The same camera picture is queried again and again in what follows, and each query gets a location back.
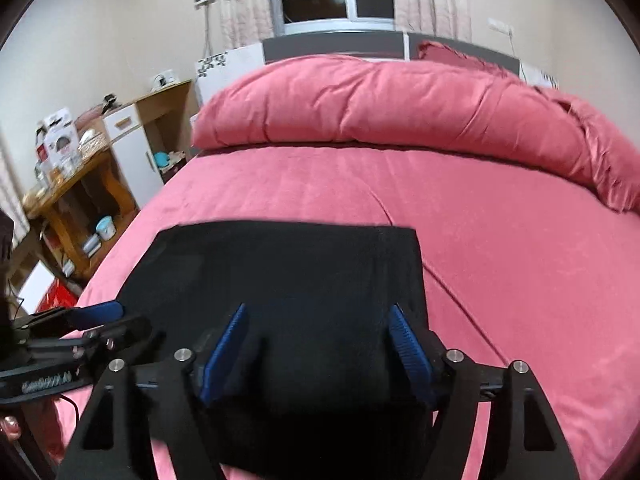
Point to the pink ruffled pillow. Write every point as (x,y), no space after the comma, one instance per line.
(433,51)

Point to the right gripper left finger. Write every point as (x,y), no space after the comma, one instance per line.
(217,353)

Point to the red cardboard box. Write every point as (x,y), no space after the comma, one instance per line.
(42,291)

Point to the black pants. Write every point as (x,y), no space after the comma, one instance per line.
(318,391)

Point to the left patterned curtain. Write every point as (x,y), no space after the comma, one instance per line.
(240,0)

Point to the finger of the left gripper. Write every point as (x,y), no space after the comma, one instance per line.
(66,320)

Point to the wall power socket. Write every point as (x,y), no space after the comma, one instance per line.
(500,27)

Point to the grey bed headboard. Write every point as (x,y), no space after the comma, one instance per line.
(373,44)

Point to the brown wooden shelf table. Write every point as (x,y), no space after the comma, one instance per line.
(74,207)

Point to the white cabinet wooden desk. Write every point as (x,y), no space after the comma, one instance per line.
(150,138)

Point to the pink folded duvet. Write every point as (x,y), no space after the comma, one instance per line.
(337,99)

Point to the small teal white pot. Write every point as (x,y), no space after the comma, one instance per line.
(106,228)

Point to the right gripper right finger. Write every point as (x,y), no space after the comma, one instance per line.
(420,351)

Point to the white red product box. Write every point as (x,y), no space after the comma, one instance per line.
(56,140)

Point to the pink bed sheet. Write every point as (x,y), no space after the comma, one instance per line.
(517,264)

